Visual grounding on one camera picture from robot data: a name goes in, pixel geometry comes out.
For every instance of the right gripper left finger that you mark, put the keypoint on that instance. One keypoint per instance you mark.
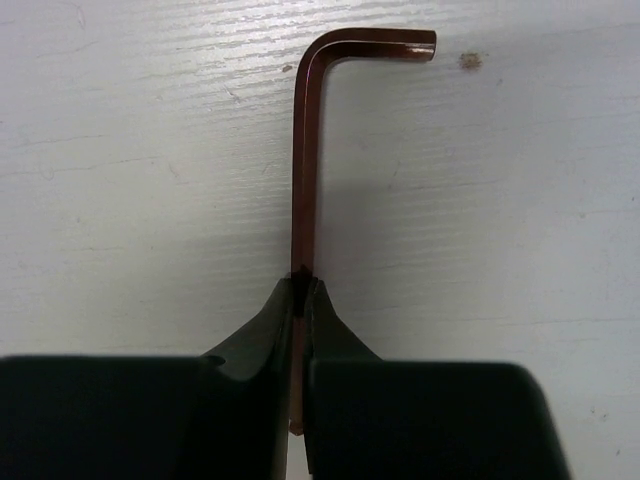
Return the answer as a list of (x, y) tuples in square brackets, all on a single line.
[(220, 415)]

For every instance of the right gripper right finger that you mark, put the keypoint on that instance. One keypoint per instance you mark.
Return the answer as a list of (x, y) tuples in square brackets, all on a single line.
[(370, 418)]

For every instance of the brown hex key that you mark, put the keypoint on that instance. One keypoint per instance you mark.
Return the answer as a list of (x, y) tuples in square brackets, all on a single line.
[(331, 47)]

